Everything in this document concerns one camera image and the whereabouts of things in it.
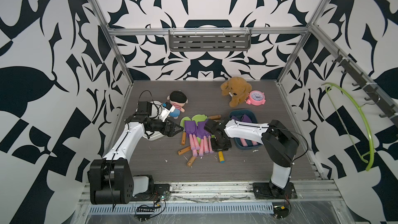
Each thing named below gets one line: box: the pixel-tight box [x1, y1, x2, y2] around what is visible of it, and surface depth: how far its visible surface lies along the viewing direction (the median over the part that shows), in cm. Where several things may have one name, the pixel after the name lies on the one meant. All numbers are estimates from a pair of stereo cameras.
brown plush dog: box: [220, 76, 253, 108], surface depth 98 cm
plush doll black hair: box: [166, 89, 189, 120], surface depth 103 cm
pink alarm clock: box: [245, 89, 266, 106], surface depth 110 cm
